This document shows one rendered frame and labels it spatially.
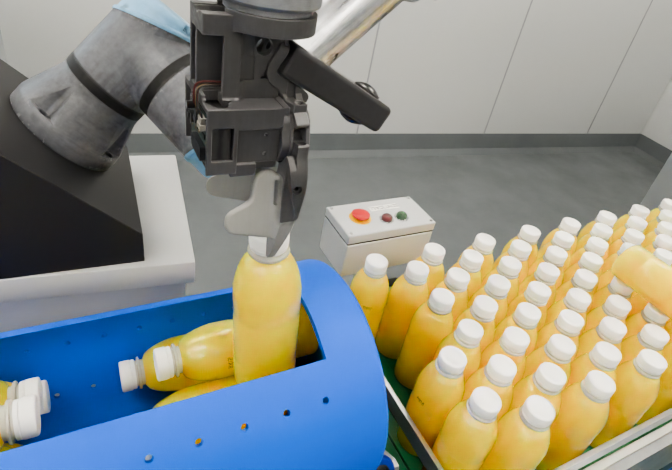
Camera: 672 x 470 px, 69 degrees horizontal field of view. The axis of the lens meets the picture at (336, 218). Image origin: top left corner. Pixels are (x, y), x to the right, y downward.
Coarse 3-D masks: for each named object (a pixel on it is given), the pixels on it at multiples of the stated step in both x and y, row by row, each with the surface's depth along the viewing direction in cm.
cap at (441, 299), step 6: (438, 288) 80; (432, 294) 79; (438, 294) 79; (444, 294) 80; (450, 294) 80; (432, 300) 79; (438, 300) 78; (444, 300) 78; (450, 300) 78; (432, 306) 79; (438, 306) 78; (444, 306) 78; (450, 306) 78
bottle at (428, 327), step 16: (416, 320) 81; (432, 320) 79; (448, 320) 80; (416, 336) 81; (432, 336) 80; (400, 352) 87; (416, 352) 83; (432, 352) 82; (400, 368) 87; (416, 368) 84
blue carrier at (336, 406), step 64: (64, 320) 59; (128, 320) 63; (192, 320) 69; (320, 320) 53; (64, 384) 63; (256, 384) 47; (320, 384) 50; (384, 384) 53; (64, 448) 40; (128, 448) 42; (192, 448) 44; (256, 448) 46; (320, 448) 50; (384, 448) 54
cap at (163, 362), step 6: (156, 348) 59; (162, 348) 59; (168, 348) 59; (156, 354) 58; (162, 354) 58; (168, 354) 58; (156, 360) 57; (162, 360) 57; (168, 360) 58; (156, 366) 58; (162, 366) 57; (168, 366) 57; (156, 372) 59; (162, 372) 57; (168, 372) 57; (162, 378) 57; (168, 378) 58
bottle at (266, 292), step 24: (240, 264) 48; (264, 264) 47; (288, 264) 48; (240, 288) 47; (264, 288) 46; (288, 288) 47; (240, 312) 49; (264, 312) 47; (288, 312) 49; (240, 336) 50; (264, 336) 49; (288, 336) 51; (240, 360) 52; (264, 360) 51; (288, 360) 53
